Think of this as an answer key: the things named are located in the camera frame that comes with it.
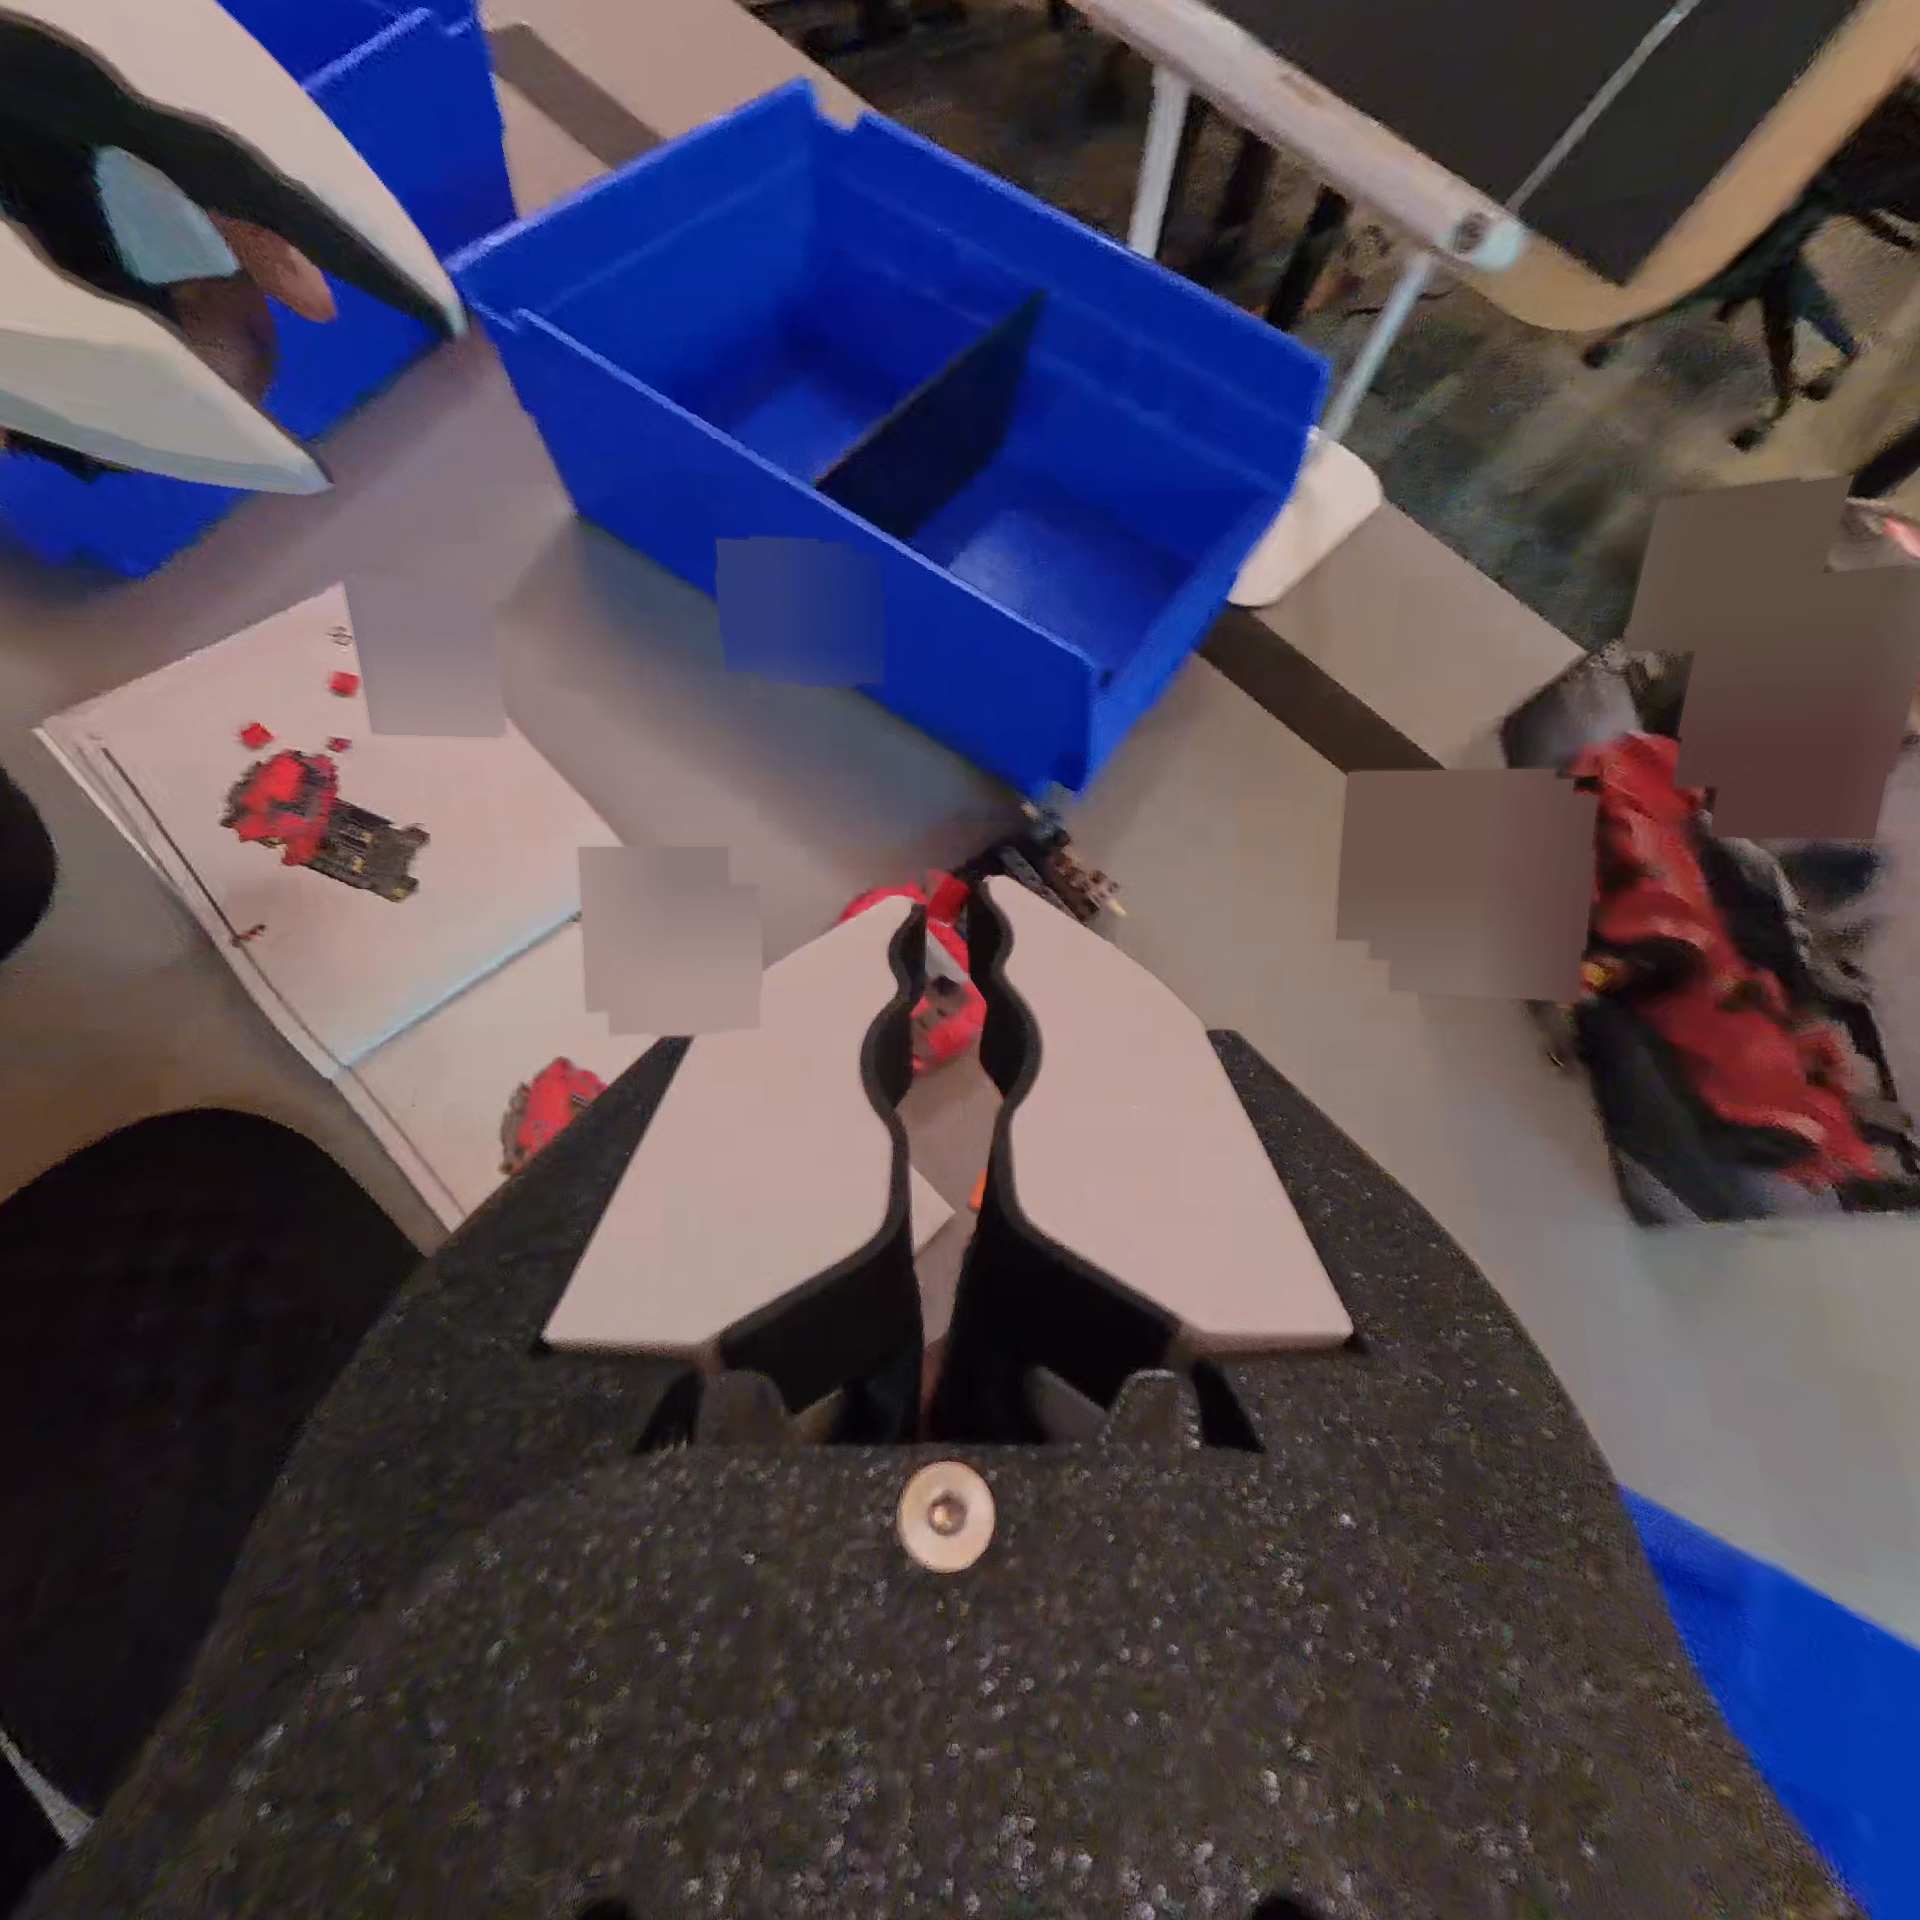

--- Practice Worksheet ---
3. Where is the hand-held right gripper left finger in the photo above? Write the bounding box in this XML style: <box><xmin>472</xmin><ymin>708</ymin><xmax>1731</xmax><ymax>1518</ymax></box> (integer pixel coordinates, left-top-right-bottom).
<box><xmin>539</xmin><ymin>896</ymin><xmax>929</xmax><ymax>1369</ymax></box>

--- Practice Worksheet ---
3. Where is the person's left hand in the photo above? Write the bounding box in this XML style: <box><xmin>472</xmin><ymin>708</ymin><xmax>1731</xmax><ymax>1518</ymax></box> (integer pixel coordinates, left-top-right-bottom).
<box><xmin>201</xmin><ymin>208</ymin><xmax>339</xmax><ymax>400</ymax></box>

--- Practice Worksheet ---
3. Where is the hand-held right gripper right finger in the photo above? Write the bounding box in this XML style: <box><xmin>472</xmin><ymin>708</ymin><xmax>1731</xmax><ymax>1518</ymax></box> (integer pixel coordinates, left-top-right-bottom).
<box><xmin>967</xmin><ymin>874</ymin><xmax>1361</xmax><ymax>1362</ymax></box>

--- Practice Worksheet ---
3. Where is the black rounded object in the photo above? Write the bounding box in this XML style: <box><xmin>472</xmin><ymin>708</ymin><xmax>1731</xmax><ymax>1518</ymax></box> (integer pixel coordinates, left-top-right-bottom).
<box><xmin>0</xmin><ymin>765</ymin><xmax>60</xmax><ymax>963</ymax></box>
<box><xmin>0</xmin><ymin>1112</ymin><xmax>425</xmax><ymax>1825</ymax></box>

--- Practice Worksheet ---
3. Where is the red and black lego car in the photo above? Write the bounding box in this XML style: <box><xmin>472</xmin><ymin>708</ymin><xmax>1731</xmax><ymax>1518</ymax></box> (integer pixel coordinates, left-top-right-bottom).
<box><xmin>838</xmin><ymin>802</ymin><xmax>1129</xmax><ymax>1078</ymax></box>

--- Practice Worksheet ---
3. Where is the white rounded tabletop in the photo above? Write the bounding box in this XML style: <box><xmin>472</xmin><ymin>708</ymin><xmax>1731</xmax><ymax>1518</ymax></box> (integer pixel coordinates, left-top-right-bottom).
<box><xmin>1227</xmin><ymin>427</ymin><xmax>1385</xmax><ymax>609</ymax></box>

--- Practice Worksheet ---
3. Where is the black office chair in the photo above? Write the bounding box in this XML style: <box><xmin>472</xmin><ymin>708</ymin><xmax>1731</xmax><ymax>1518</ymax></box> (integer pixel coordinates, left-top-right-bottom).
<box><xmin>1583</xmin><ymin>89</ymin><xmax>1920</xmax><ymax>452</ymax></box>

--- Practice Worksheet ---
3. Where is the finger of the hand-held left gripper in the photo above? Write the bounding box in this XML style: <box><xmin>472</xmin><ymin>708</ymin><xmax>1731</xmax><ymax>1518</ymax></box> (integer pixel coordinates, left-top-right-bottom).
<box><xmin>0</xmin><ymin>0</ymin><xmax>472</xmax><ymax>338</ymax></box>
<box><xmin>0</xmin><ymin>217</ymin><xmax>336</xmax><ymax>497</ymax></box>

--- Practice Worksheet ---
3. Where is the blue plastic bin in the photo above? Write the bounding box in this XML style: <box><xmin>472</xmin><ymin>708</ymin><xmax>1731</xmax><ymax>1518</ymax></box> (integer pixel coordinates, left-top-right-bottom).
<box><xmin>1623</xmin><ymin>1486</ymin><xmax>1920</xmax><ymax>1920</ymax></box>
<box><xmin>448</xmin><ymin>77</ymin><xmax>1336</xmax><ymax>800</ymax></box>
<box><xmin>0</xmin><ymin>0</ymin><xmax>519</xmax><ymax>585</ymax></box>

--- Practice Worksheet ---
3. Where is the black-topped table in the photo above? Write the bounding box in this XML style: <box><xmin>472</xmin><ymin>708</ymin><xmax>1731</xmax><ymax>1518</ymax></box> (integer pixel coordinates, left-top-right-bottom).
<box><xmin>1068</xmin><ymin>0</ymin><xmax>1920</xmax><ymax>436</ymax></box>

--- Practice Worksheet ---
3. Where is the lego set box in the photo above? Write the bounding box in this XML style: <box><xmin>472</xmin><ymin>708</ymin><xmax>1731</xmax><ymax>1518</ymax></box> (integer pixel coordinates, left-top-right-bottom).
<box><xmin>1500</xmin><ymin>644</ymin><xmax>1920</xmax><ymax>1230</ymax></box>

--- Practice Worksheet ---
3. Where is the lego instruction booklet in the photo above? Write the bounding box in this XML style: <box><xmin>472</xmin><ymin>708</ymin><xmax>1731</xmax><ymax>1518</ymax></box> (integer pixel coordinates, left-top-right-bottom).
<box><xmin>33</xmin><ymin>577</ymin><xmax>962</xmax><ymax>1261</ymax></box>

